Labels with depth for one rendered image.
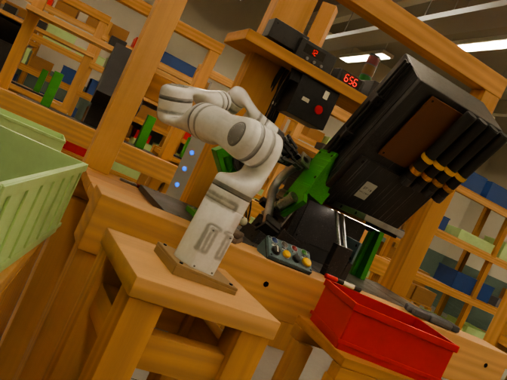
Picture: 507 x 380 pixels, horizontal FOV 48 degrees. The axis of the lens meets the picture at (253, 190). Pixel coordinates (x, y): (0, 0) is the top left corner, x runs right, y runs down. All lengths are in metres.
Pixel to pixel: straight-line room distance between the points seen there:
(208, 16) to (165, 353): 11.17
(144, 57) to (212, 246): 1.00
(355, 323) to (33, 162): 0.83
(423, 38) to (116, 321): 1.80
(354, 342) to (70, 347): 0.66
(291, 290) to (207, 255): 0.51
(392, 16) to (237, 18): 9.95
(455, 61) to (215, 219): 1.63
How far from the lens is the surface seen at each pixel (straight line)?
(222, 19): 12.16
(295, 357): 1.58
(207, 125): 1.30
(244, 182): 1.17
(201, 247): 1.16
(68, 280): 1.48
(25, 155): 1.35
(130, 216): 1.44
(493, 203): 7.54
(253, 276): 1.57
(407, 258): 2.58
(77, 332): 1.32
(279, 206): 1.83
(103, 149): 2.02
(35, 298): 2.13
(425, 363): 1.55
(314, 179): 1.84
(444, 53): 2.54
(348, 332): 1.43
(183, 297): 1.06
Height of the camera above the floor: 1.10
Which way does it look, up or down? 2 degrees down
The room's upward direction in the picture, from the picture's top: 25 degrees clockwise
